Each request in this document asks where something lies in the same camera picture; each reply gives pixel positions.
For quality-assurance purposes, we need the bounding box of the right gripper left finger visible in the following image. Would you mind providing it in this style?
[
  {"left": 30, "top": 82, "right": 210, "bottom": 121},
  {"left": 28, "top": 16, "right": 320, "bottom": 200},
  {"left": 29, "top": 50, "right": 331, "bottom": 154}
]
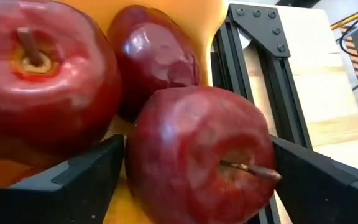
[{"left": 0, "top": 134, "right": 126, "bottom": 224}]

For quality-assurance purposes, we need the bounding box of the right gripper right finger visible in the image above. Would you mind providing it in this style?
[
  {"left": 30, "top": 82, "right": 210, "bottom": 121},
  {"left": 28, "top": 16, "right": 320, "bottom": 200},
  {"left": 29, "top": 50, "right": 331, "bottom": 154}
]
[{"left": 270, "top": 135, "right": 358, "bottom": 224}]

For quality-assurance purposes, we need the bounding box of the dark red apple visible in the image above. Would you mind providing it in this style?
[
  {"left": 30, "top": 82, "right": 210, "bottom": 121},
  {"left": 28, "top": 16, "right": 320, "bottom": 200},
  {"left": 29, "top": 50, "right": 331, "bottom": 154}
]
[
  {"left": 0, "top": 0, "right": 123, "bottom": 162},
  {"left": 106, "top": 4, "right": 201, "bottom": 123},
  {"left": 124, "top": 85, "right": 282, "bottom": 224}
]

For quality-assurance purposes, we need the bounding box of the yellow plastic basket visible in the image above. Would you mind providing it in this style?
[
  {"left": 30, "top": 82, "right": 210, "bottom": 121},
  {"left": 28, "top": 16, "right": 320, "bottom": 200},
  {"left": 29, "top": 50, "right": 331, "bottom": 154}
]
[{"left": 0, "top": 0, "right": 229, "bottom": 224}]

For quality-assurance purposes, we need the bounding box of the long black floor cable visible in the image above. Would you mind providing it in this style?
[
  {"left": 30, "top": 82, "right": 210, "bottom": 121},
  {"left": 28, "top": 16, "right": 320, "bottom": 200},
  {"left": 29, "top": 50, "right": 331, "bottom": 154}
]
[{"left": 336, "top": 15, "right": 358, "bottom": 91}]

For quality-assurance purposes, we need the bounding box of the black aluminium table frame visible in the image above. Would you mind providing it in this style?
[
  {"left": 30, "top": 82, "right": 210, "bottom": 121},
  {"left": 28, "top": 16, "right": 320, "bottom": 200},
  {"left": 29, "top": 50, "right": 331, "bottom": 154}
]
[{"left": 209, "top": 2, "right": 313, "bottom": 224}]

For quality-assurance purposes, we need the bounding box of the yellow floor cable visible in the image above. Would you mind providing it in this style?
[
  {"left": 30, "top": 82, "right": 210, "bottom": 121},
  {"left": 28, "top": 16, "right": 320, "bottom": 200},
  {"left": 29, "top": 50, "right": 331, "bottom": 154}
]
[{"left": 330, "top": 2, "right": 358, "bottom": 31}]

